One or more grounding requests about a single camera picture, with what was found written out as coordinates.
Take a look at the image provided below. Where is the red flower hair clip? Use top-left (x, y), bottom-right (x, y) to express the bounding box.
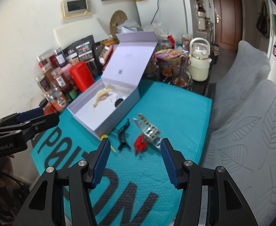
top-left (134, 135), bottom-right (147, 153)

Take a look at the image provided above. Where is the grey marbled hair claw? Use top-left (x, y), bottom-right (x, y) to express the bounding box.
top-left (133, 113), bottom-right (162, 149)

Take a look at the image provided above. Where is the red sauce bottle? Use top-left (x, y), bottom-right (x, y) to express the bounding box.
top-left (39, 98), bottom-right (57, 115)

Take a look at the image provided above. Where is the orange powder spice jar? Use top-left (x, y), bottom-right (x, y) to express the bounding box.
top-left (46, 88), bottom-right (68, 112)

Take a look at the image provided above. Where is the yellow-green lollipop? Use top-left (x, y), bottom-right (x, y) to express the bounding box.
top-left (100, 134), bottom-right (117, 153)

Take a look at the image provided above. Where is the teal bubble mailer mat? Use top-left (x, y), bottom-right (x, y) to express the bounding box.
top-left (30, 76), bottom-right (212, 226)

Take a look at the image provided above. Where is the brown spice jar labelled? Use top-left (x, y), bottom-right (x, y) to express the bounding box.
top-left (51, 67), bottom-right (70, 90)

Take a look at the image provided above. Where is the black hair claw clip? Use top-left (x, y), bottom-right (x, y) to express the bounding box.
top-left (118, 119), bottom-right (131, 150)

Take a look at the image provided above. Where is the grey leaf cushion near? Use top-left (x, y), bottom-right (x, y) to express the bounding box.
top-left (202, 80), bottom-right (276, 225)

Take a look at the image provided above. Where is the grey leaf cushion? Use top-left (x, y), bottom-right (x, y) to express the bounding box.
top-left (202, 80), bottom-right (276, 225)
top-left (209, 40), bottom-right (271, 130)

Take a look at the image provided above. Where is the open lavender gift box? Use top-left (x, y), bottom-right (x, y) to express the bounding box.
top-left (68, 31), bottom-right (157, 138)

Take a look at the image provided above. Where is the red cylindrical canister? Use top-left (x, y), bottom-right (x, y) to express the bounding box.
top-left (70, 61), bottom-right (95, 92)

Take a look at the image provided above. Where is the cream hair claw clip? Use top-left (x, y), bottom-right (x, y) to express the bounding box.
top-left (93, 86), bottom-right (112, 108)

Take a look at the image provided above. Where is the black snack pouch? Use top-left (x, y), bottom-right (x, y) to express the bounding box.
top-left (63, 35), bottom-right (102, 77)

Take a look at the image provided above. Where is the glass mug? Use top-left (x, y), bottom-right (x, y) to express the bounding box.
top-left (172, 57), bottom-right (192, 90)

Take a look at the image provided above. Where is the woven straw fan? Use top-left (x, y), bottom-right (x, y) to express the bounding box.
top-left (109, 10), bottom-right (128, 39)

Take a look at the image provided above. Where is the grey leaf cushion far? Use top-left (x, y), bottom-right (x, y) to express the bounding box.
top-left (209, 40), bottom-right (271, 130)

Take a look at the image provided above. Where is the instant noodle cup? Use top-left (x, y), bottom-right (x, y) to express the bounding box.
top-left (155, 49), bottom-right (184, 77)

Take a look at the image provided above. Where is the cream kettle jug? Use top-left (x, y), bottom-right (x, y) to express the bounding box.
top-left (188, 37), bottom-right (212, 82)

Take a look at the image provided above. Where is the white mini fridge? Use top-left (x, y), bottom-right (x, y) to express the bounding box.
top-left (136, 0), bottom-right (198, 41)

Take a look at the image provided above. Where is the brown door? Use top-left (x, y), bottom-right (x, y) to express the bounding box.
top-left (213, 0), bottom-right (243, 52)

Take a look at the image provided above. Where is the wall intercom panel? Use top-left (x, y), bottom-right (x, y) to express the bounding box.
top-left (60, 0), bottom-right (93, 20)

